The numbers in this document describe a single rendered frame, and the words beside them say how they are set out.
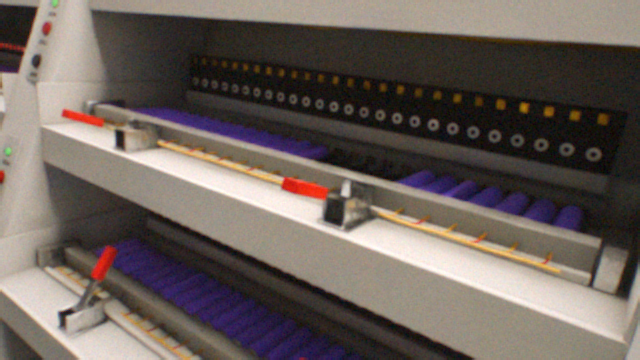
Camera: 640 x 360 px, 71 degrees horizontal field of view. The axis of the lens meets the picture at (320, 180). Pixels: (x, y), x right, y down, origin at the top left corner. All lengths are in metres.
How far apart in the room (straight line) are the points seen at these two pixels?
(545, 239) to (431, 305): 0.08
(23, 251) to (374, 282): 0.49
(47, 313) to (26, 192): 0.16
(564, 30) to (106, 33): 0.54
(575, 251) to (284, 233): 0.19
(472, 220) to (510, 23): 0.13
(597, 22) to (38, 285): 0.61
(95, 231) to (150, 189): 0.26
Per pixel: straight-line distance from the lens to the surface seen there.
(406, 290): 0.30
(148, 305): 0.54
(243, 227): 0.37
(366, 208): 0.34
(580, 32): 0.32
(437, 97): 0.47
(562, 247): 0.32
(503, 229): 0.32
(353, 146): 0.49
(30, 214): 0.67
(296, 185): 0.26
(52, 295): 0.62
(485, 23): 0.33
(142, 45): 0.70
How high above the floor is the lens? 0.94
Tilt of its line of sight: 1 degrees up
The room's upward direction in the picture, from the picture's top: 17 degrees clockwise
